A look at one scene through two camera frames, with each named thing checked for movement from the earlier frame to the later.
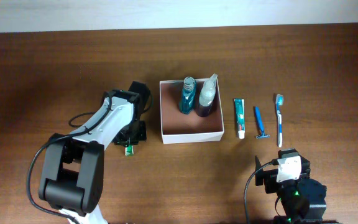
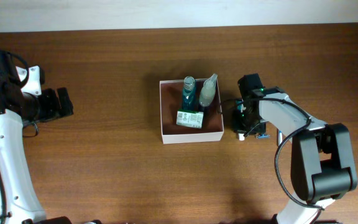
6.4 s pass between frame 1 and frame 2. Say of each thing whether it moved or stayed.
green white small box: moved
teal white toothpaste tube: stayed
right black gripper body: moved
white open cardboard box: stayed
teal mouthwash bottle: stayed
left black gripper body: moved
